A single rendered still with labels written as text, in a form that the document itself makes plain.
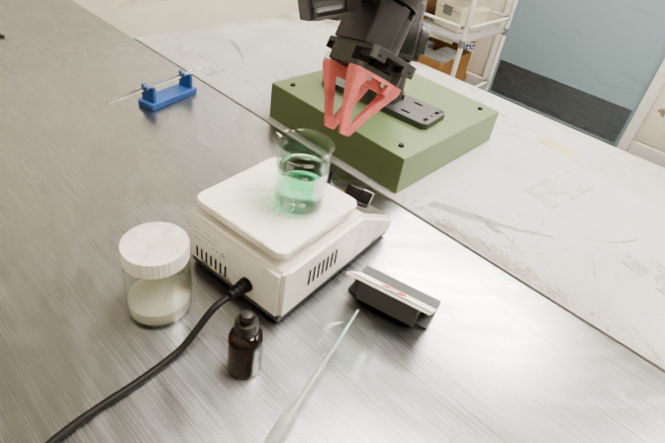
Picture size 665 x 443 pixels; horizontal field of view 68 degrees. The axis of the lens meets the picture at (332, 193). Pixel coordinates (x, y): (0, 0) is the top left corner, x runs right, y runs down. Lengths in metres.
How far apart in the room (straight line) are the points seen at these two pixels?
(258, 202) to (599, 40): 3.01
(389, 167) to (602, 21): 2.76
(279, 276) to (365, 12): 0.30
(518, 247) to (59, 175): 0.58
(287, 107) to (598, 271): 0.49
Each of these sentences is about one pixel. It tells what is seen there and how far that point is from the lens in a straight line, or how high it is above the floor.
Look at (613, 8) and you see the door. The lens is 3.34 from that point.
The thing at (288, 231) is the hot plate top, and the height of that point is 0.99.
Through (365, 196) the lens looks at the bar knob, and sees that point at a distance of 0.57.
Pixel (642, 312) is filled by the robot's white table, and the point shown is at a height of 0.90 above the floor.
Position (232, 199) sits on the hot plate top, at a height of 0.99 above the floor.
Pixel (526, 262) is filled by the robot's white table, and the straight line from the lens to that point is 0.66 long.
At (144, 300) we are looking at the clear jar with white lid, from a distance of 0.47.
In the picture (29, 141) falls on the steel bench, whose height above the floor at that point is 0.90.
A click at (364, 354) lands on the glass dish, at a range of 0.46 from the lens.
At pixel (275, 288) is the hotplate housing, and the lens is 0.46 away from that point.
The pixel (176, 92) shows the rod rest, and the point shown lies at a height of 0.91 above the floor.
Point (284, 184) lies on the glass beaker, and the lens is 0.46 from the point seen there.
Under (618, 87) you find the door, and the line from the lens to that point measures 3.39.
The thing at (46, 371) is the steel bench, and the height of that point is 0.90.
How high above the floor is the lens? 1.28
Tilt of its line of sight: 35 degrees down
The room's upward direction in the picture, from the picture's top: 9 degrees clockwise
